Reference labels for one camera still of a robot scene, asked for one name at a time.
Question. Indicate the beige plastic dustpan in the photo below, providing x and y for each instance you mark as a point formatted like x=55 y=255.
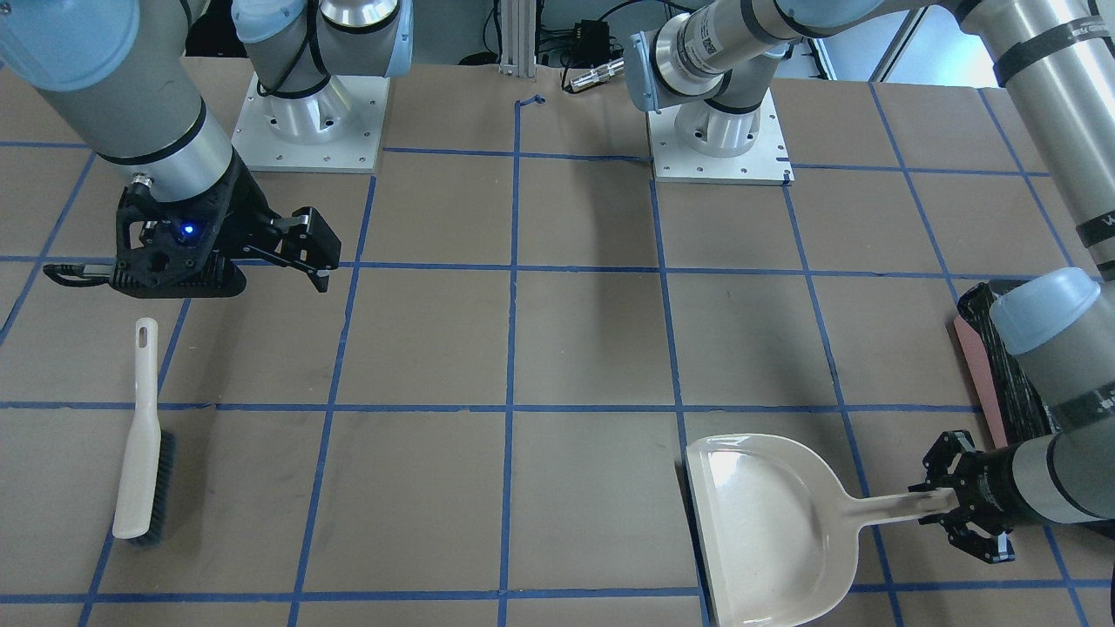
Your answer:
x=778 y=531

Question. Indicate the bin with black bag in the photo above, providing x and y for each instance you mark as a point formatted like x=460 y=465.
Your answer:
x=1013 y=410

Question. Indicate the aluminium frame post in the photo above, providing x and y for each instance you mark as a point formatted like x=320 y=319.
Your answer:
x=518 y=38

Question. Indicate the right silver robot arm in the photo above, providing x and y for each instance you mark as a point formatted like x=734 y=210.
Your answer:
x=113 y=71

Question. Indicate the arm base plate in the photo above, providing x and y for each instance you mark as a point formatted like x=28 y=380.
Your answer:
x=337 y=130
x=695 y=144

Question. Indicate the beige hand brush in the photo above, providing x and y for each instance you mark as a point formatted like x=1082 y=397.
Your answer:
x=143 y=494

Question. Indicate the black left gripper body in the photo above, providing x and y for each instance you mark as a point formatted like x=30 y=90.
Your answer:
x=991 y=484

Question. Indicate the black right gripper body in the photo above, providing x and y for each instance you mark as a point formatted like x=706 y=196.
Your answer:
x=241 y=211

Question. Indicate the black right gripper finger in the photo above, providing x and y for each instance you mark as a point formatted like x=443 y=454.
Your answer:
x=304 y=240
x=316 y=268

